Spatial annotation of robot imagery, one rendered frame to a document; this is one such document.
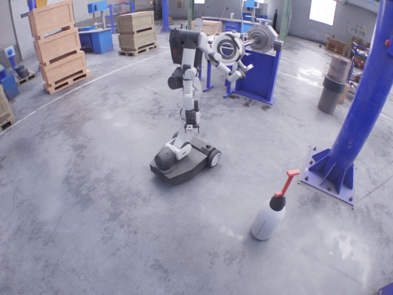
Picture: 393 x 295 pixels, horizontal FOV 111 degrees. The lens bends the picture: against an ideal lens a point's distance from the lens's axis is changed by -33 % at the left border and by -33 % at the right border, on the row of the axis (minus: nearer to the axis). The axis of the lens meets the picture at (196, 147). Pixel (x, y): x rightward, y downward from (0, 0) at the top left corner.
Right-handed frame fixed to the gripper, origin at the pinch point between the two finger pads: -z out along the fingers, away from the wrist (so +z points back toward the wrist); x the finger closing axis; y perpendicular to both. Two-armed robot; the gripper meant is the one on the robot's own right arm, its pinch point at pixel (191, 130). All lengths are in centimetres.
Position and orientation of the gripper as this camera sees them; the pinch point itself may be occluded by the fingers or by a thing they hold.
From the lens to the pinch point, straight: 172.1
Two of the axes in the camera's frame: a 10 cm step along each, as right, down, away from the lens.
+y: 1.0, -5.3, 8.4
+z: -0.7, -8.5, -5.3
